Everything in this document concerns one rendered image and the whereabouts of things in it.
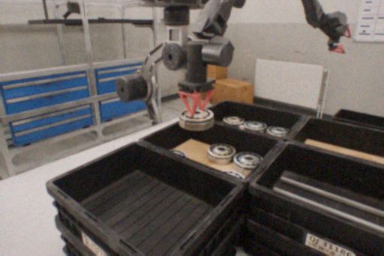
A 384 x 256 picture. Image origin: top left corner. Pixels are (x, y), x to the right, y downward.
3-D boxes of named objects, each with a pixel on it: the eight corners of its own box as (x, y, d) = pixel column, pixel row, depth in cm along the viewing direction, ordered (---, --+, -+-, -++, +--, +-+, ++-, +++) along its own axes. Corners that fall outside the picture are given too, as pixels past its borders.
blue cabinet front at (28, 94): (14, 146, 208) (-3, 82, 189) (93, 123, 257) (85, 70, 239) (15, 148, 206) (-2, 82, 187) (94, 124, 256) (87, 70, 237)
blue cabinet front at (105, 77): (100, 121, 263) (94, 69, 244) (153, 106, 312) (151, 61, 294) (101, 121, 261) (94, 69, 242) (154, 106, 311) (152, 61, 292)
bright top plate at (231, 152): (202, 153, 89) (202, 152, 89) (215, 143, 97) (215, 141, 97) (228, 161, 84) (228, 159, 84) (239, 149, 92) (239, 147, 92)
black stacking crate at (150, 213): (52, 221, 64) (43, 184, 60) (138, 171, 86) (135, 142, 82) (163, 325, 42) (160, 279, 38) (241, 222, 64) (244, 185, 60)
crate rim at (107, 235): (44, 190, 61) (42, 182, 60) (136, 146, 83) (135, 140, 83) (160, 288, 38) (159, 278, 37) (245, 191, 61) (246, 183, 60)
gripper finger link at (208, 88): (214, 111, 75) (216, 81, 72) (200, 118, 70) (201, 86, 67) (197, 106, 79) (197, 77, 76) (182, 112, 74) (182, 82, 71)
